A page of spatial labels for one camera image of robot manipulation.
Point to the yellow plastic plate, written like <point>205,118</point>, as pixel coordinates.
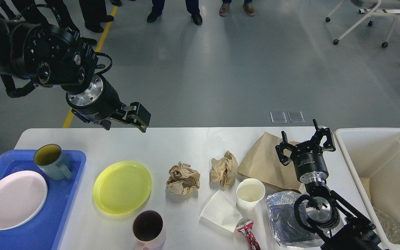
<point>122,187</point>

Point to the crumpled tan paper ball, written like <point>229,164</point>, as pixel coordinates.
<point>224,170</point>

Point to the silver foil bag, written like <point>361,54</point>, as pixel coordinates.
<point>284,227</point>

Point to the red snack wrapper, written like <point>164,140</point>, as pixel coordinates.
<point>245,226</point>

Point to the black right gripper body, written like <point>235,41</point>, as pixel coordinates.
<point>309,165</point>

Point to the pink ribbed mug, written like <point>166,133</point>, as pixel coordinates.
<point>149,230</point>

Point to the blue plastic tray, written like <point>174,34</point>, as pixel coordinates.
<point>44,231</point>

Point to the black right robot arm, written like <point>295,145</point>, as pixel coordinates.
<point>323,211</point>

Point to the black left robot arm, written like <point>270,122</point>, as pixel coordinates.
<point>33,55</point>

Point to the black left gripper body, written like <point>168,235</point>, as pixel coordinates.
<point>96,103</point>

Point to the crumpled plastic in bin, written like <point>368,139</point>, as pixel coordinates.
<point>390,226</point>

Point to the white paper napkin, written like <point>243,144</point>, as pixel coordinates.
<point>220,211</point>

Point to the white plastic bin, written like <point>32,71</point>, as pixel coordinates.
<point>373,158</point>

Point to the white paper cup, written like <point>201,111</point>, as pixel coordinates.
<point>249,192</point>

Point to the grey-blue mug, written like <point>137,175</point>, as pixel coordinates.
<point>53,162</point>

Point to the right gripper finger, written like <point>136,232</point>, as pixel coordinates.
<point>322,140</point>
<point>295,151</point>

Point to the floor outlet cover pair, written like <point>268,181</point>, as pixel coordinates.
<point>282,117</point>

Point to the flat brown paper bag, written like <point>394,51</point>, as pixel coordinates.
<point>262,163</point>

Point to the white round plate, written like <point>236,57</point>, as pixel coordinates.
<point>22,196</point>

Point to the white rolling chair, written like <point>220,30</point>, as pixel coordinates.
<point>370,8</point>

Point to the crumpled brown paper ball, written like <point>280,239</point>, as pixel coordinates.
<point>183,179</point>

